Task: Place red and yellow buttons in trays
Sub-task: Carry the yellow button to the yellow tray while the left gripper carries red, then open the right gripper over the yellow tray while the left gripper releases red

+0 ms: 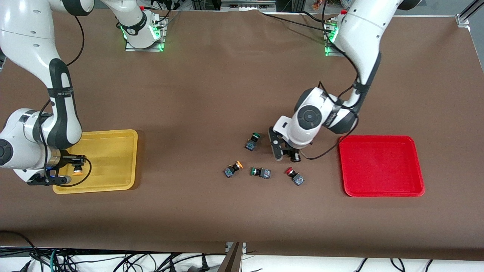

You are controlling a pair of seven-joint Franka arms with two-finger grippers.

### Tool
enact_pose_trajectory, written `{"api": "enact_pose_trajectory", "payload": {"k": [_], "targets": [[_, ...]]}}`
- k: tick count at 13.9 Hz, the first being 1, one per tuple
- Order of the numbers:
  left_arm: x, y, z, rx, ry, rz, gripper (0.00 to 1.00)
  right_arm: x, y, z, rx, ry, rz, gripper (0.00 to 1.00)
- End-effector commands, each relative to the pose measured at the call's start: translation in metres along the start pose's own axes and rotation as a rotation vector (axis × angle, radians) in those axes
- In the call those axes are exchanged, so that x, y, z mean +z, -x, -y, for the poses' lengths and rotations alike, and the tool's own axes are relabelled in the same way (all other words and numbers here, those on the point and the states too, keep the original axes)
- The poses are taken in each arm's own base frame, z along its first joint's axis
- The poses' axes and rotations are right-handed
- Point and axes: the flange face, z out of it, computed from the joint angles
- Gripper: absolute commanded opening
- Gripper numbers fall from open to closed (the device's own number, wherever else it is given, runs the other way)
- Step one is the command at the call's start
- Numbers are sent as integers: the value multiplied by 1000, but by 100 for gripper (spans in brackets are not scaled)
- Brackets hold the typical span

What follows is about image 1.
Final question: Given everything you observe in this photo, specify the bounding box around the yellow plastic tray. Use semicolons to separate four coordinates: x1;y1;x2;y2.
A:
52;129;139;195

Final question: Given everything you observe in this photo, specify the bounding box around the brown table cover sheet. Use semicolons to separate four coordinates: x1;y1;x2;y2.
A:
0;8;484;261

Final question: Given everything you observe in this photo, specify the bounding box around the red plastic tray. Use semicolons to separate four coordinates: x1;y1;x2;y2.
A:
338;135;425;198

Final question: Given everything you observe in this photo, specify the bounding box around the dark table beam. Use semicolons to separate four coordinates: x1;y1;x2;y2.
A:
219;242;244;272

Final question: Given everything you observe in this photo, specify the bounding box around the grey equipment rack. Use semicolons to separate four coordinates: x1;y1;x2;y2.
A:
221;0;276;10

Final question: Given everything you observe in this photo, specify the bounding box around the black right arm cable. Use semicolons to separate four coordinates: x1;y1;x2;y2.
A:
38;15;92;188

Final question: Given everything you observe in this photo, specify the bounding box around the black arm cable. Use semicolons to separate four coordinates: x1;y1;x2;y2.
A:
38;15;92;188
302;11;375;160

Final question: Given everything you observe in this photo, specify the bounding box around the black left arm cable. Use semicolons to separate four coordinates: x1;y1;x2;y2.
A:
302;11;375;160

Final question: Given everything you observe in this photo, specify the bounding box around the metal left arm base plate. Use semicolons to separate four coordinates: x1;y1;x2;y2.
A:
323;19;346;57

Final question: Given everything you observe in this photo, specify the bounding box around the green floor cable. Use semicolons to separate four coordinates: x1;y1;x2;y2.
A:
48;247;61;272

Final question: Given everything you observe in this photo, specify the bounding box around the black cable on table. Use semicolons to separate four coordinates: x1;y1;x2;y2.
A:
259;11;329;31

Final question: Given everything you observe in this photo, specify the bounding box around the black power plug cable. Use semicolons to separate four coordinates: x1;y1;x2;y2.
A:
110;252;227;272

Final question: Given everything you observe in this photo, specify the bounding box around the aluminium frame profile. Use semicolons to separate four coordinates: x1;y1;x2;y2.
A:
456;0;484;27
21;0;38;16

